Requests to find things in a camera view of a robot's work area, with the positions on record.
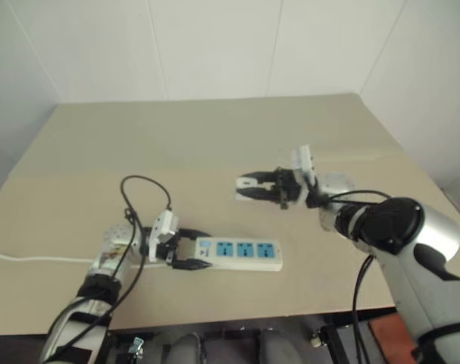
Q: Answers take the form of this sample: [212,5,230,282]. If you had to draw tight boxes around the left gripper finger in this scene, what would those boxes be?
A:
[171,257,212,273]
[175,227,213,241]

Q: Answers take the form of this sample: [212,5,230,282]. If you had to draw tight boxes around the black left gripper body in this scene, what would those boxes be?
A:
[157,232,184,265]

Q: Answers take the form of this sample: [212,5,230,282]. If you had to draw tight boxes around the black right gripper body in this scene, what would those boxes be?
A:
[273,166,303,211]

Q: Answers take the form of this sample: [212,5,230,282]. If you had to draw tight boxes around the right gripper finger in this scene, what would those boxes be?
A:
[239,187,281,206]
[241,171,278,184]

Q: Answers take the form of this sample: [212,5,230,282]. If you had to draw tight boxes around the white charger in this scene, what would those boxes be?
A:
[234,177,275,202]

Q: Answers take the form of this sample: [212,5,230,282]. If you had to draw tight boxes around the white power strip blue sockets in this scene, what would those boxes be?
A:
[175,236,284,273]

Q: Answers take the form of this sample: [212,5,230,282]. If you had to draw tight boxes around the dark grey rounded shape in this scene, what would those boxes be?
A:
[164,333,206,364]

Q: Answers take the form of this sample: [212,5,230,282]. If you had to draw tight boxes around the silver metal clamp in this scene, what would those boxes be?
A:
[127,336,147,359]

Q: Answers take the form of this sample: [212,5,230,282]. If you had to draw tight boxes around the orange brown flat object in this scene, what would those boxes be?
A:
[367,317,405,344]

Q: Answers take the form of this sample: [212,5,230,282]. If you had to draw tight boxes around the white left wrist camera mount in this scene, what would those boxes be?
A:
[148,209,181,264]

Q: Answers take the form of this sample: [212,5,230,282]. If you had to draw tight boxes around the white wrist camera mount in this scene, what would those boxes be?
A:
[289,143,319,208]
[148,209,181,264]

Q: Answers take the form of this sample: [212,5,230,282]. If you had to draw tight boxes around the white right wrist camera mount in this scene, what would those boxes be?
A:
[289,143,319,208]

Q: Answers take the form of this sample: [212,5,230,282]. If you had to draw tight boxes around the white power strip cord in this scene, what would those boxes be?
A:
[0,251,159,269]

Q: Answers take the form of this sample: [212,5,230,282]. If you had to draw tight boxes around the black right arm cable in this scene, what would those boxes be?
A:
[308,188,396,364]

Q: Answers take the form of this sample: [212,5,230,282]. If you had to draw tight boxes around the black metal table frame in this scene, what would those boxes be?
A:
[319,320,369,364]

